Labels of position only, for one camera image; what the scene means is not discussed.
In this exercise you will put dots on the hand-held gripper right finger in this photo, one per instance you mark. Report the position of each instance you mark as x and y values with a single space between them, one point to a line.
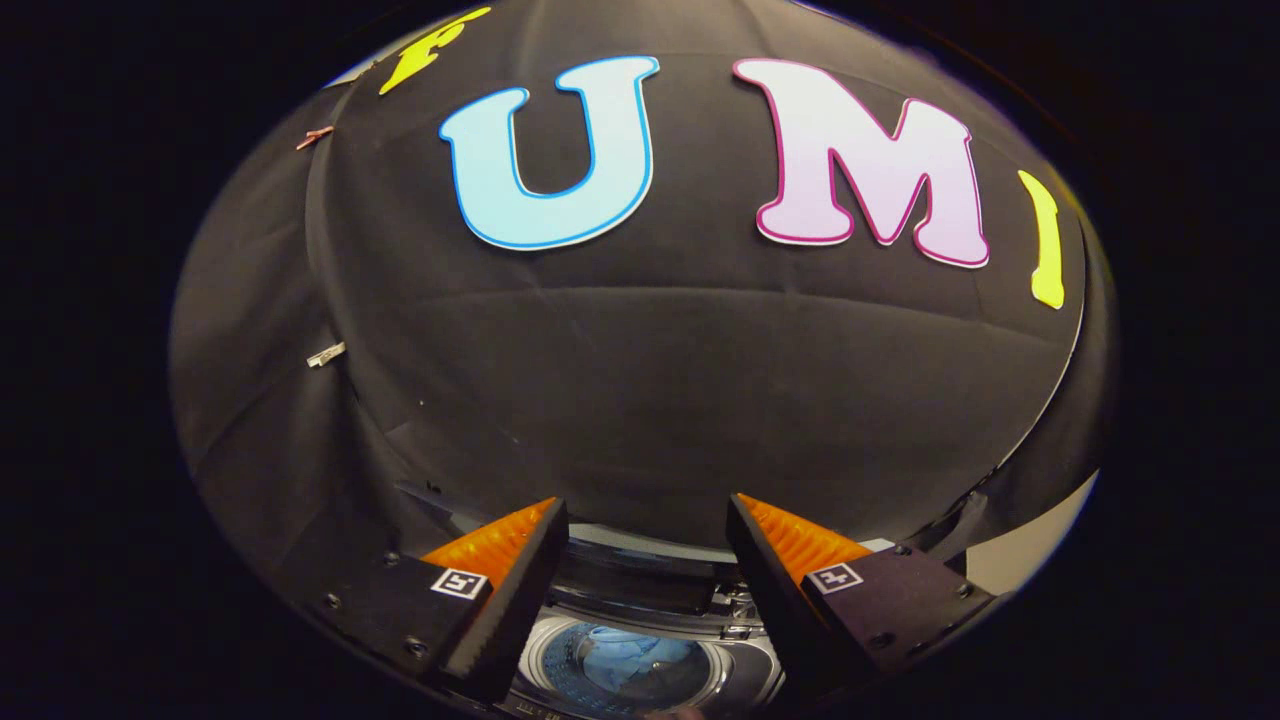
770 600

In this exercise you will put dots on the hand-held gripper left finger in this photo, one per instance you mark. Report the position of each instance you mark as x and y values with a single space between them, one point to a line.
515 600

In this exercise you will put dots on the grey washing machine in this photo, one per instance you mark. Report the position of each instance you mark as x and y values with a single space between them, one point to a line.
745 672

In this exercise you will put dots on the light blue shirt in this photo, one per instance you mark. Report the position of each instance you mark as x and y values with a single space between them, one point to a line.
630 660

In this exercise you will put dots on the red clip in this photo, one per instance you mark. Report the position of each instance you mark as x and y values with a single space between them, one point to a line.
314 136

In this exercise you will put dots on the black backdrop cloth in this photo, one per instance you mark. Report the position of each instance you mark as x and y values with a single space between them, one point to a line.
650 400

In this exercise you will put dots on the silver clip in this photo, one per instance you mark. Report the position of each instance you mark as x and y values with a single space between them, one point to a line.
326 354

